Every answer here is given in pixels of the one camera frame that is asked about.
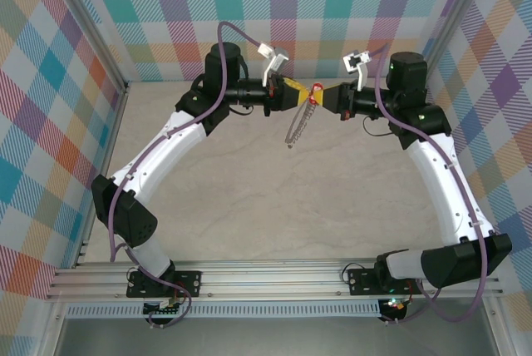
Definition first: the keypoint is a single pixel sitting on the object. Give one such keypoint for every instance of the red key tag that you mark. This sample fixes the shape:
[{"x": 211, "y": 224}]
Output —
[{"x": 314, "y": 87}]

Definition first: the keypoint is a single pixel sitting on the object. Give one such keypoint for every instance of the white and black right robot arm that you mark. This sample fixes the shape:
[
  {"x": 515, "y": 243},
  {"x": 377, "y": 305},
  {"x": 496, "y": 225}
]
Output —
[{"x": 440, "y": 181}]

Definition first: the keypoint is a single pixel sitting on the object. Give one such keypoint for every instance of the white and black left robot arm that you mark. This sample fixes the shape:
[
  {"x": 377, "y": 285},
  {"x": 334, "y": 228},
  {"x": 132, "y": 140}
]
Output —
[{"x": 166, "y": 156}]

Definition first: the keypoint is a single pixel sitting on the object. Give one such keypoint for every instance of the grey metal base sheet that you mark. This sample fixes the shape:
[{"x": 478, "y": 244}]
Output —
[{"x": 270, "y": 337}]

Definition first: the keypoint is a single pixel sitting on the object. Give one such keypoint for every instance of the aluminium floor side rail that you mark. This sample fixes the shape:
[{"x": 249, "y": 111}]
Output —
[
  {"x": 437, "y": 144},
  {"x": 109, "y": 144}
]

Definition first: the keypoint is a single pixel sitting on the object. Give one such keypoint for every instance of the aluminium corner post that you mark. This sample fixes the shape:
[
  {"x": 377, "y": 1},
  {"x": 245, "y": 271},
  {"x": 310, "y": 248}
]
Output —
[
  {"x": 452, "y": 19},
  {"x": 88, "y": 19}
]

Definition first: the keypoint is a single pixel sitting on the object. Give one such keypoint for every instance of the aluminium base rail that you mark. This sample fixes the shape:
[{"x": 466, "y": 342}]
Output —
[{"x": 270, "y": 279}]

